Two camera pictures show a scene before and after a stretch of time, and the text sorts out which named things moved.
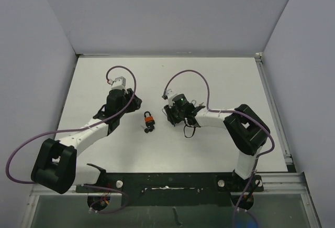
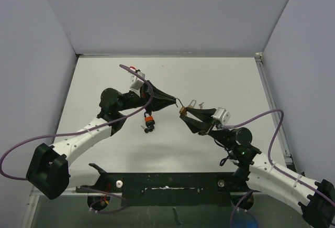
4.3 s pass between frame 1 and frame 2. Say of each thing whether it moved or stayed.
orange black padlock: stayed
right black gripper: moved
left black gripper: moved
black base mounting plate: stayed
